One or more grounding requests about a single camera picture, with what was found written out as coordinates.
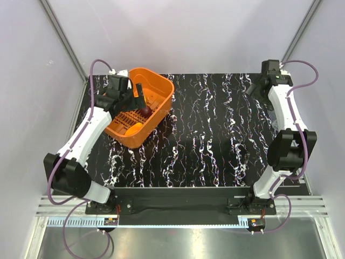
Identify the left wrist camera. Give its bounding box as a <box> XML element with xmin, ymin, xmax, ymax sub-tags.
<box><xmin>108</xmin><ymin>69</ymin><xmax>133</xmax><ymax>92</ymax></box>

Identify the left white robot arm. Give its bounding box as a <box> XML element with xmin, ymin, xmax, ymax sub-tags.
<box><xmin>43</xmin><ymin>78</ymin><xmax>146</xmax><ymax>214</ymax></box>

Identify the connector box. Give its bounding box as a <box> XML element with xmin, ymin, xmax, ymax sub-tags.
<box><xmin>104</xmin><ymin>215</ymin><xmax>119</xmax><ymax>226</ymax></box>
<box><xmin>248</xmin><ymin>218</ymin><xmax>266</xmax><ymax>231</ymax></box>

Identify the right connector box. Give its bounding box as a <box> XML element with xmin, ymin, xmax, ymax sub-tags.
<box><xmin>248</xmin><ymin>218</ymin><xmax>266</xmax><ymax>231</ymax></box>

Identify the aluminium frame rail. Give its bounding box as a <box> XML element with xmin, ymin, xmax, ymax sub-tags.
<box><xmin>36</xmin><ymin>195</ymin><xmax>328</xmax><ymax>218</ymax></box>

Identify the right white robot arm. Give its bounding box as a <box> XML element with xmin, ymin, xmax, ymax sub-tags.
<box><xmin>244</xmin><ymin>75</ymin><xmax>317</xmax><ymax>214</ymax></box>

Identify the dark red plum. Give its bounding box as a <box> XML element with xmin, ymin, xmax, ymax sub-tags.
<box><xmin>140</xmin><ymin>105</ymin><xmax>152</xmax><ymax>118</ymax></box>

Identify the orange carrot piece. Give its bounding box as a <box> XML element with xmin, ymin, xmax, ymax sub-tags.
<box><xmin>125</xmin><ymin>122</ymin><xmax>143</xmax><ymax>135</ymax></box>

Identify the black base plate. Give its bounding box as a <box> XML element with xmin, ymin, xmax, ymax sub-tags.
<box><xmin>86</xmin><ymin>187</ymin><xmax>277</xmax><ymax>216</ymax></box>

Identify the orange plastic basket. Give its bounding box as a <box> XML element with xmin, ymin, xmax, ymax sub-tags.
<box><xmin>103</xmin><ymin>67</ymin><xmax>175</xmax><ymax>149</ymax></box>

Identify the left connector box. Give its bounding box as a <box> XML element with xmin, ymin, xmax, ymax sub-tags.
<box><xmin>104</xmin><ymin>215</ymin><xmax>119</xmax><ymax>226</ymax></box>

